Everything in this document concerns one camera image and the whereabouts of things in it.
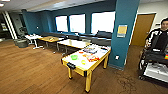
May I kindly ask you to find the white serving table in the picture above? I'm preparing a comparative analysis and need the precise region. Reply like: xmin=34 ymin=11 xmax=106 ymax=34
xmin=60 ymin=44 xmax=112 ymax=94

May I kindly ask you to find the bright window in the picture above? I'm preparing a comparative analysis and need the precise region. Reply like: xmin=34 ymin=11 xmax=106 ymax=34
xmin=54 ymin=15 xmax=69 ymax=33
xmin=68 ymin=13 xmax=86 ymax=34
xmin=90 ymin=11 xmax=116 ymax=35

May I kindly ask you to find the yellow wooden table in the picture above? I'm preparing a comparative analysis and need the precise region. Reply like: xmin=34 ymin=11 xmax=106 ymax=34
xmin=57 ymin=38 xmax=92 ymax=55

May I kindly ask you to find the grey round ottoman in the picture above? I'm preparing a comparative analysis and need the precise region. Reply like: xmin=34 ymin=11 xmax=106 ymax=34
xmin=13 ymin=38 xmax=30 ymax=49

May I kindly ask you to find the yellow wall sign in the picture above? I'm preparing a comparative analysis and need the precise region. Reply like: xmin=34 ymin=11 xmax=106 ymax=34
xmin=117 ymin=24 xmax=128 ymax=38

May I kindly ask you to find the white folding table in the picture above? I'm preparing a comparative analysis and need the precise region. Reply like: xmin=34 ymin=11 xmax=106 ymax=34
xmin=24 ymin=34 xmax=44 ymax=50

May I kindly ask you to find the brown wooden door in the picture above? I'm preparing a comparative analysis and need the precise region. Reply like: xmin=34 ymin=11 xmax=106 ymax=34
xmin=130 ymin=13 xmax=156 ymax=48

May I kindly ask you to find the red round lid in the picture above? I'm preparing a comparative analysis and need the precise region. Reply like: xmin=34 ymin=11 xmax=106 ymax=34
xmin=78 ymin=50 xmax=85 ymax=55

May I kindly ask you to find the person in dark shirt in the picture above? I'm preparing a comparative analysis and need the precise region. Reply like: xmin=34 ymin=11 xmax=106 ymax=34
xmin=144 ymin=17 xmax=168 ymax=52

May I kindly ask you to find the black cushion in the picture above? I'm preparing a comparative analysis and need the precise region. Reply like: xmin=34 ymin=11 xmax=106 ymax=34
xmin=95 ymin=30 xmax=113 ymax=39

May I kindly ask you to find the yellow plastic bowl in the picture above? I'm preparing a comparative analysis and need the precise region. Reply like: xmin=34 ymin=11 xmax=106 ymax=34
xmin=80 ymin=59 xmax=87 ymax=66

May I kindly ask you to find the blue purple board game box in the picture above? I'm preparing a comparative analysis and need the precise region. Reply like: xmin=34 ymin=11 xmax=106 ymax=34
xmin=83 ymin=46 xmax=99 ymax=55

